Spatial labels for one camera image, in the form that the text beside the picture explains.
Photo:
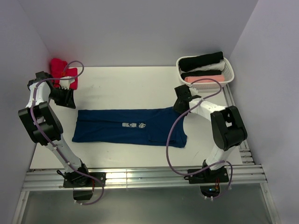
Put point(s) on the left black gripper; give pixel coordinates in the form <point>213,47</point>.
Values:
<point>68,101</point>

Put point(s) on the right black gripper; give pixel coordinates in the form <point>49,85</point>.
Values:
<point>177,108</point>

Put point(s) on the blue Mickey Mouse t-shirt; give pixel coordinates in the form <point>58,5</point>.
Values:
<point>139,126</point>

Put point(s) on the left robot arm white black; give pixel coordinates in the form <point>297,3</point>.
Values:
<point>44,127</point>

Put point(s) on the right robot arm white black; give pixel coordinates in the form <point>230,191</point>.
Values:
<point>228,129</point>

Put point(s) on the red t-shirt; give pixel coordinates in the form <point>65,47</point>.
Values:
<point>58,70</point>

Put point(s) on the top black rolled shirt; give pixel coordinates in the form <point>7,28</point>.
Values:
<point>190,63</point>

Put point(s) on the black rolled shirt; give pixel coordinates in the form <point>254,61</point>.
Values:
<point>201,73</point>
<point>190,63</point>

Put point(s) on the lower black rolled shirt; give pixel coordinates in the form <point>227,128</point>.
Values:
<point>201,73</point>

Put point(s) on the pink rolled shirt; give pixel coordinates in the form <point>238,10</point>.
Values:
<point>205,79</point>

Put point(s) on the white rolled shirt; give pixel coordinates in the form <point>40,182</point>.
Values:
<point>216,66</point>

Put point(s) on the white plastic basket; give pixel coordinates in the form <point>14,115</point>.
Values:
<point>228,74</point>

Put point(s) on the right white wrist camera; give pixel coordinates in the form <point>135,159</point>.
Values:
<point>194,91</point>

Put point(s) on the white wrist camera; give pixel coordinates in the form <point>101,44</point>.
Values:
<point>66,82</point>
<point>194,91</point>

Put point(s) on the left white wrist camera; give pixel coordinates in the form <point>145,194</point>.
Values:
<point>66,82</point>

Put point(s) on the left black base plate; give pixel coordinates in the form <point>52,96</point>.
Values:
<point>98,178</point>

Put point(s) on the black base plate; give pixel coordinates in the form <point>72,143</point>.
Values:
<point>98,178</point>
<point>209,176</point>

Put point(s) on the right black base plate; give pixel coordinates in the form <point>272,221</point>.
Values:
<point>209,176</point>

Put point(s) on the aluminium rail frame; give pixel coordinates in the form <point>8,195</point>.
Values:
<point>150,196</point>

